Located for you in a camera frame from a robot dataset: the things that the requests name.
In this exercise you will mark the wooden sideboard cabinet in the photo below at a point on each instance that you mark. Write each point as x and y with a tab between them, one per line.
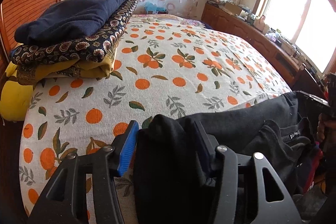
236	24

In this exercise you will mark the folded navy blanket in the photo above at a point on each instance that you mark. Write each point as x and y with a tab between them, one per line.
78	11

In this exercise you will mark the yellow folded blanket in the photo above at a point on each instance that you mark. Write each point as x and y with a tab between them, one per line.
15	100

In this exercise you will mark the folded patterned quilt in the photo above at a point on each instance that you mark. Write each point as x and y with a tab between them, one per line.
78	48

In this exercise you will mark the orange-print bedsheet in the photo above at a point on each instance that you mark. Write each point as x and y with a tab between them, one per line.
170	61

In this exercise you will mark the person's right hand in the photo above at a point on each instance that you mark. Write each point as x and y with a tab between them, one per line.
321	128

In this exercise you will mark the pink bottle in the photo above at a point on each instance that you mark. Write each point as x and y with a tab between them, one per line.
260	23

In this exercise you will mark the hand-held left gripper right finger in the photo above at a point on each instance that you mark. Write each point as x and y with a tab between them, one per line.
206	153

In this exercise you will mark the black printed t-shirt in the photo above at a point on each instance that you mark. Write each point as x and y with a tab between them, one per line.
162	174

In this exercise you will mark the blue bag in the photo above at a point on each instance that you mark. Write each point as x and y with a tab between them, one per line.
152	7

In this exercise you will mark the cardboard box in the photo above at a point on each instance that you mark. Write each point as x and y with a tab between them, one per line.
232	8

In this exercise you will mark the red cloth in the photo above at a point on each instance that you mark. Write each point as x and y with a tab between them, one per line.
315	161

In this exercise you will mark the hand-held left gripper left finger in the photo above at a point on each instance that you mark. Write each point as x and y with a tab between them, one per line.
128	150

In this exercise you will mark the wooden-framed window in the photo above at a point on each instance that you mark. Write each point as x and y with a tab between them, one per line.
302	11

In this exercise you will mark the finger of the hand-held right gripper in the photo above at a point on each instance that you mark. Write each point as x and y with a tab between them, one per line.
312	99

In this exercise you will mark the tissue pack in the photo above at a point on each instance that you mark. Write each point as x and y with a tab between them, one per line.
272	36

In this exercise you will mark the floral bedsheet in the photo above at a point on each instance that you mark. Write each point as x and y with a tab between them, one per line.
189	22

